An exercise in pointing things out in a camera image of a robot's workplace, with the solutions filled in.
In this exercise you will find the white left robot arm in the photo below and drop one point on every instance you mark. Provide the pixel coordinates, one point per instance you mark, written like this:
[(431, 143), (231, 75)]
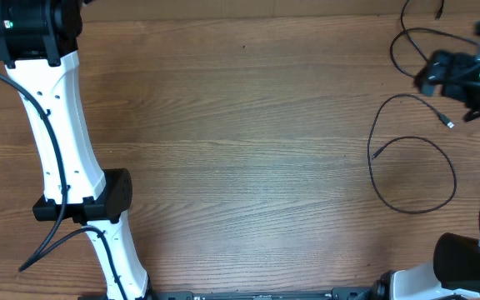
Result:
[(39, 50)]

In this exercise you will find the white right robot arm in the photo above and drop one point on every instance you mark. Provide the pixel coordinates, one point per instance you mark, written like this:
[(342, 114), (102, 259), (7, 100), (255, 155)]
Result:
[(454, 272)]

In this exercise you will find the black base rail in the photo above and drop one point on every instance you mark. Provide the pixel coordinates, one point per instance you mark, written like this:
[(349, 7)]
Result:
[(337, 293)]

